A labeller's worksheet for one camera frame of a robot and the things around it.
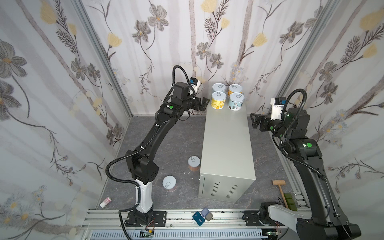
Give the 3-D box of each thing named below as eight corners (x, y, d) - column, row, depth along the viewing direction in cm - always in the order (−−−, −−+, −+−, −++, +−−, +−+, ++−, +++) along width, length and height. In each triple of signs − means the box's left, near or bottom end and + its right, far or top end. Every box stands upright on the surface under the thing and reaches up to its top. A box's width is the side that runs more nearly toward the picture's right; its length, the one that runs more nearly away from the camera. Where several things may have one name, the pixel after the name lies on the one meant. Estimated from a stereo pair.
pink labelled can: (163, 192, 85) (161, 188, 80) (164, 179, 89) (163, 175, 84) (176, 192, 85) (175, 188, 80) (177, 179, 89) (176, 175, 84)
